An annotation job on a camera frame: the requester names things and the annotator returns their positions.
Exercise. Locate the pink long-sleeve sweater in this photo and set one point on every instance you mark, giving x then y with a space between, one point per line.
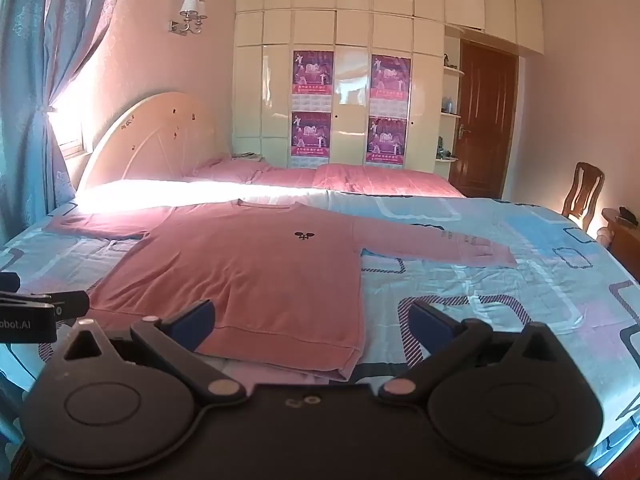
260 270

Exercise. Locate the blue bottles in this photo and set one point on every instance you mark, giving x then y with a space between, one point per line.
447 106

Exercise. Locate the cream arched headboard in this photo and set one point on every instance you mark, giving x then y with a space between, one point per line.
145 140

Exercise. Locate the blue patterned curtain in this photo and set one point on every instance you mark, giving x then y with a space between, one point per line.
30 60

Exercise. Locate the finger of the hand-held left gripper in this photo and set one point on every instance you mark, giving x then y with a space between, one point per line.
70 304

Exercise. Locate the pink pillow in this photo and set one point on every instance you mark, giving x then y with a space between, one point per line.
225 169

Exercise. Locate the pale pink object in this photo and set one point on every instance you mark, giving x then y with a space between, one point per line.
604 236

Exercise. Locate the wall lamp with white shades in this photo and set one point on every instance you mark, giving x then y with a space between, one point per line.
189 12

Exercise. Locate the wooden chair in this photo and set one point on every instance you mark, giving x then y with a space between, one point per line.
582 195

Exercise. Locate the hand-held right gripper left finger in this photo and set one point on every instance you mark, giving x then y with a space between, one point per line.
192 324

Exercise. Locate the white corner shelf unit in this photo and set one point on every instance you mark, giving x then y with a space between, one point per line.
450 115

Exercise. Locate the pink bedspread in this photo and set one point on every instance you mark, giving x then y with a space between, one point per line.
380 180

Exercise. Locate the wooden side table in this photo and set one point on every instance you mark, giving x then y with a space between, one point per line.
625 250

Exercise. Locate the purple wall poster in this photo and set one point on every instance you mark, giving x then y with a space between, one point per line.
310 139
313 72
386 140
390 77

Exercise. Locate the brown wooden door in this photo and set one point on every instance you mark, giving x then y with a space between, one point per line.
487 120

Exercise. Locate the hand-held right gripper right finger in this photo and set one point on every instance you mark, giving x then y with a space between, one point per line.
431 325

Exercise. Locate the window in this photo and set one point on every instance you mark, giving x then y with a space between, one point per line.
70 130

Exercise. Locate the cream glossy wardrobe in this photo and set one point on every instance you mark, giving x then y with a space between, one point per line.
350 25

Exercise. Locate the dark object on table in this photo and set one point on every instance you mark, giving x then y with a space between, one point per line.
627 216

